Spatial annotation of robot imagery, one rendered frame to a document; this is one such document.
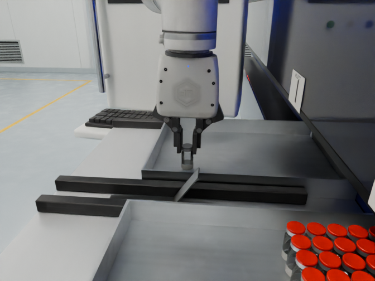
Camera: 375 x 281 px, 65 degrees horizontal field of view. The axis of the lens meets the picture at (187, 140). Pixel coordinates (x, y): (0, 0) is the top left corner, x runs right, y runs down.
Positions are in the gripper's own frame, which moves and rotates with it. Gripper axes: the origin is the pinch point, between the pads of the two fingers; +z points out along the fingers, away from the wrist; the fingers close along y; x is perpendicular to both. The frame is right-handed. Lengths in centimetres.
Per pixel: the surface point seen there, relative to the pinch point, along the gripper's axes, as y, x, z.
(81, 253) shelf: -10.9, -22.1, 6.0
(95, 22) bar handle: -35, 51, -17
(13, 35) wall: -381, 509, 31
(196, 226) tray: 2.9, -16.0, 5.6
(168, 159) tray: -3.9, 3.2, 5.7
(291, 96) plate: 18.9, 8.0, -6.7
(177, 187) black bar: -0.6, -9.2, 3.9
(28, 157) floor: -150, 160, 96
